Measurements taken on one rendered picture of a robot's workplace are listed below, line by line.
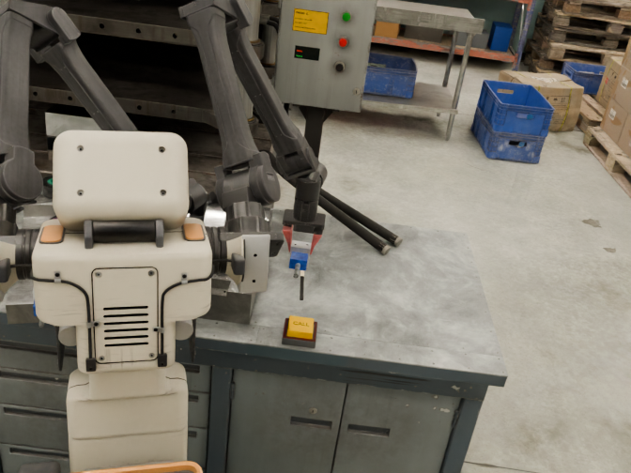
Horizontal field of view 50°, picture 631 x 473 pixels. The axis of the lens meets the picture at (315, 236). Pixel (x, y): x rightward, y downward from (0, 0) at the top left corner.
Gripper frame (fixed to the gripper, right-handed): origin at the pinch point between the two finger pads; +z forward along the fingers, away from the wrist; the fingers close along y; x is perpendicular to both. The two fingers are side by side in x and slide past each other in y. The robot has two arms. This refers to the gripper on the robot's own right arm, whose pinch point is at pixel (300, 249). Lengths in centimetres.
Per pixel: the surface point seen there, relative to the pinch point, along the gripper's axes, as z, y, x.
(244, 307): 10.1, 11.3, 13.8
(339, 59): -31, -3, -72
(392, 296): 14.7, -25.9, -7.3
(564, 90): 49, -191, -414
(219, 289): 8.7, 18.3, 9.7
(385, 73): 43, -40, -366
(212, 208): 1.0, 25.7, -17.9
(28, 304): 10, 59, 24
